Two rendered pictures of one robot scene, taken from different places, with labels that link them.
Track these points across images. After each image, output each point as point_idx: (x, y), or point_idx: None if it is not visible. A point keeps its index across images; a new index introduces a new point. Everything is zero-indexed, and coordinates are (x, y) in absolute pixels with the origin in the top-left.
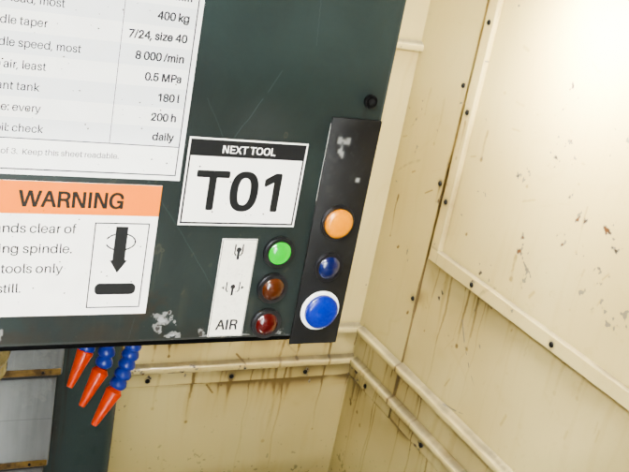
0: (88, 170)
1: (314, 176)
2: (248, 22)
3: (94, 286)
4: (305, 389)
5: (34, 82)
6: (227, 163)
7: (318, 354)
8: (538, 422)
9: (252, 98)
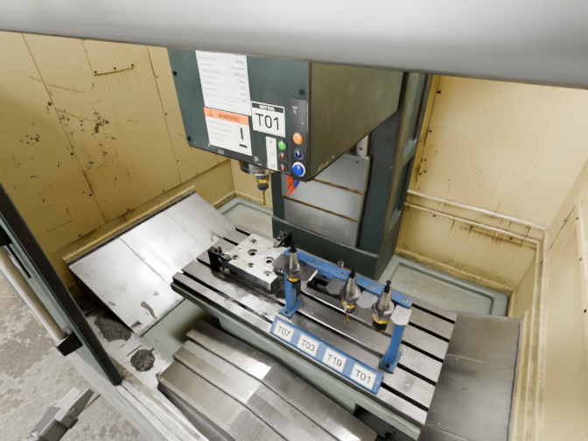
0: (230, 109)
1: (289, 119)
2: (258, 62)
3: (238, 143)
4: (510, 246)
5: (214, 82)
6: (262, 111)
7: (520, 233)
8: (563, 297)
9: (264, 89)
